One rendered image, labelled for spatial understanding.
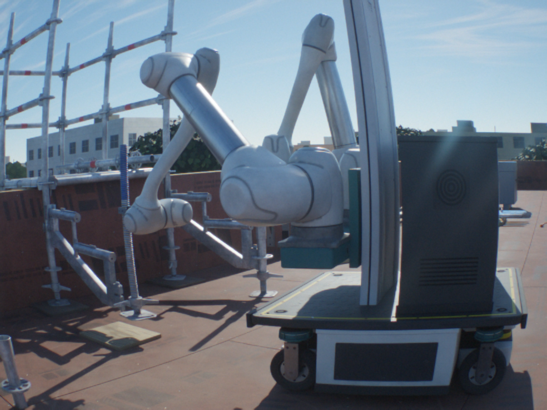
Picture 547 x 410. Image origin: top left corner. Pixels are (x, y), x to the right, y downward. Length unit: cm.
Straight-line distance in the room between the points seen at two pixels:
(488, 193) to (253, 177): 67
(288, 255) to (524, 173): 1142
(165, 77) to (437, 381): 132
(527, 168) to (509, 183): 535
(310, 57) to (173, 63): 58
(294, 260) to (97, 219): 197
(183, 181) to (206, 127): 235
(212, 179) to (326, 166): 266
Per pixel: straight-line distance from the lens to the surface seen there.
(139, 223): 193
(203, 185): 408
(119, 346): 227
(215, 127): 157
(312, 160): 155
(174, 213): 203
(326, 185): 154
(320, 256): 155
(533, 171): 1275
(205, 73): 188
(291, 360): 173
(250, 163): 143
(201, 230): 345
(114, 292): 248
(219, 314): 285
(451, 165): 149
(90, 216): 332
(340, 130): 222
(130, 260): 233
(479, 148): 148
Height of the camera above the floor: 78
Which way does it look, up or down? 4 degrees down
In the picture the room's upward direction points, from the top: 2 degrees counter-clockwise
